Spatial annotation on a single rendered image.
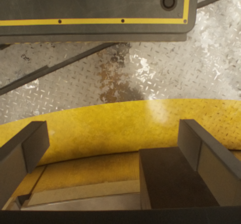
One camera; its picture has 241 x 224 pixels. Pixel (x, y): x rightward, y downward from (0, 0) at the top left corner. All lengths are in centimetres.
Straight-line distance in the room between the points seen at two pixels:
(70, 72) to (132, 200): 59
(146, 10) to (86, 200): 64
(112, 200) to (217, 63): 74
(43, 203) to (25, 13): 63
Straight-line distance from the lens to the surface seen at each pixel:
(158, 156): 55
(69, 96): 86
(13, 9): 56
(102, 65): 81
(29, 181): 100
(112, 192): 71
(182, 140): 16
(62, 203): 75
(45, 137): 17
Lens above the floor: 80
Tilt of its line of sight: 73 degrees down
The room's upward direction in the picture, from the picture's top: 177 degrees clockwise
